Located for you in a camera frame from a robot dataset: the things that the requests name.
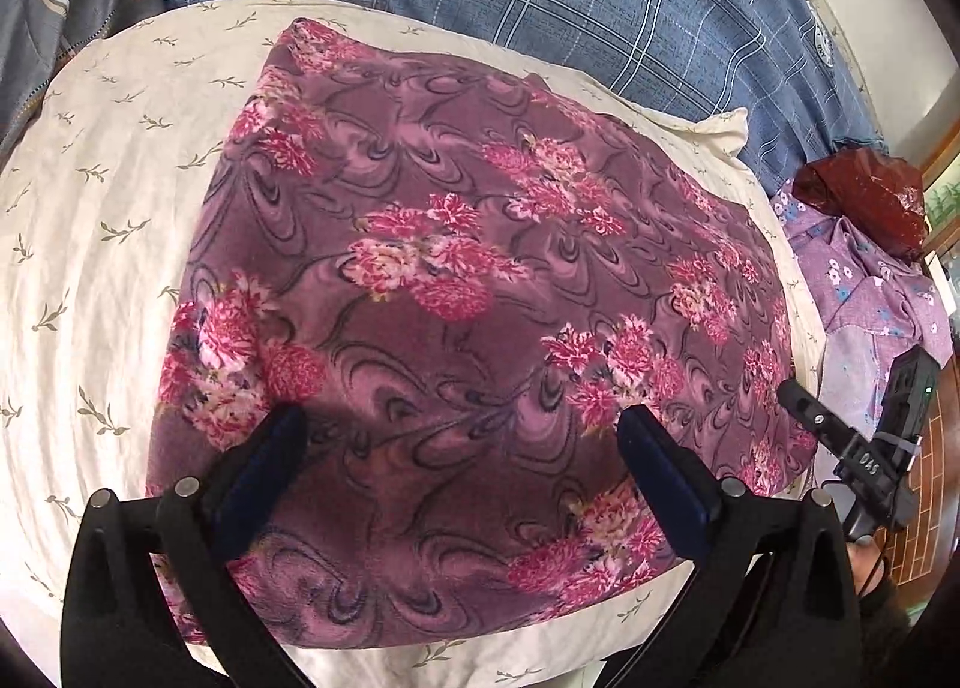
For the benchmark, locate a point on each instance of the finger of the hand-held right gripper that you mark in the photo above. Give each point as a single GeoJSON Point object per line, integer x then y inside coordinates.
{"type": "Point", "coordinates": [814, 418]}

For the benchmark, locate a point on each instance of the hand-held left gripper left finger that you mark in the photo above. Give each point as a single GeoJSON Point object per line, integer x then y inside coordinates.
{"type": "Point", "coordinates": [251, 478]}

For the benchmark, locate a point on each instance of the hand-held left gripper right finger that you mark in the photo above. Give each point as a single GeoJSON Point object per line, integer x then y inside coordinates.
{"type": "Point", "coordinates": [664, 478]}

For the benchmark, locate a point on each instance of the purple floral shirt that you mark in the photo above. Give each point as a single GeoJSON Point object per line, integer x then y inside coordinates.
{"type": "Point", "coordinates": [465, 298]}

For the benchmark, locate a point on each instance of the person's right forearm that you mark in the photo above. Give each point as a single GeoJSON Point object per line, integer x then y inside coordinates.
{"type": "Point", "coordinates": [885, 605]}

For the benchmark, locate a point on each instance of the lilac floral shirt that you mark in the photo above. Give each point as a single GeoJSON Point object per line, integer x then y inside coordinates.
{"type": "Point", "coordinates": [855, 313]}

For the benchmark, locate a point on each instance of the red plastic bag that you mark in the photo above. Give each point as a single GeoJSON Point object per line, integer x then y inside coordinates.
{"type": "Point", "coordinates": [862, 204]}

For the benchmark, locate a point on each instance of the cream leaf print bedsheet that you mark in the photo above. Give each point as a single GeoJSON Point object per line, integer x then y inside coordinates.
{"type": "Point", "coordinates": [97, 245]}

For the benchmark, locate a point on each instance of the grey star print pillow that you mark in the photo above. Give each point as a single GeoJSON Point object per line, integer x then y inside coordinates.
{"type": "Point", "coordinates": [52, 21]}

